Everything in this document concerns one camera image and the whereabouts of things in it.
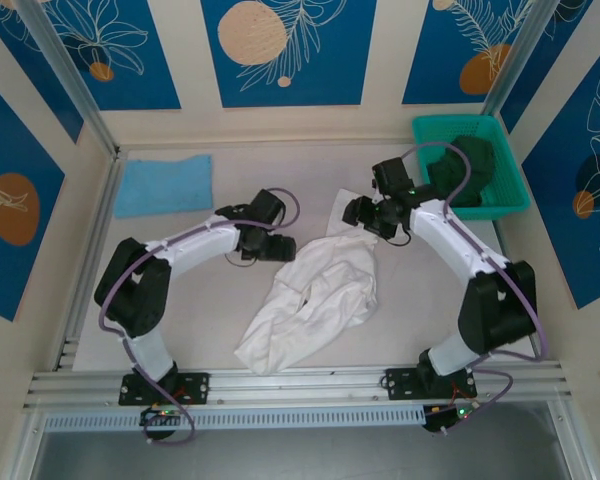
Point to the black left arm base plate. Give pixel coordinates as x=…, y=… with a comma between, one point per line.
x=195, y=387

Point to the folded light blue t-shirt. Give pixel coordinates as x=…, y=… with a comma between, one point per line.
x=165, y=185

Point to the aluminium mounting rail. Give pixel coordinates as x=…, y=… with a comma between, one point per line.
x=290, y=385

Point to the dark green t-shirt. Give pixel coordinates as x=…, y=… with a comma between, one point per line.
x=480, y=165

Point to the white t-shirt with robot print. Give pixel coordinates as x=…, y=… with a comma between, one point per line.
x=320, y=300

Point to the aluminium frame post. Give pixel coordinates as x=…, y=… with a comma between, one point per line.
x=517, y=55
x=75, y=85

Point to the teal plastic basket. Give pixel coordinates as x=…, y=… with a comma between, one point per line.
x=430, y=130

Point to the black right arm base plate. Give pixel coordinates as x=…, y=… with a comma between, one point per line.
x=400, y=382

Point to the grey metal sheet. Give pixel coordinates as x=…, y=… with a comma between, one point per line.
x=300, y=457

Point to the blue floral wall panel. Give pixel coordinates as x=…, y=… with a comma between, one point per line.
x=330, y=75
x=30, y=75
x=540, y=80
x=10, y=150
x=555, y=225
x=145, y=90
x=430, y=75

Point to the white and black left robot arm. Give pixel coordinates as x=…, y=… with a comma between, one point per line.
x=195, y=247

